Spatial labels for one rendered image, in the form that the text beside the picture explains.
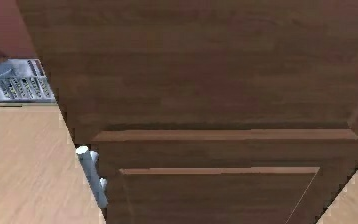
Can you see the brown wooden cupboard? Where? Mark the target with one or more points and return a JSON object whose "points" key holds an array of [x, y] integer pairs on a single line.
{"points": [[200, 83]]}

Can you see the grey desk telephone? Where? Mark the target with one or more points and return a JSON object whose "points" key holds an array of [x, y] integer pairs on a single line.
{"points": [[18, 83]]}

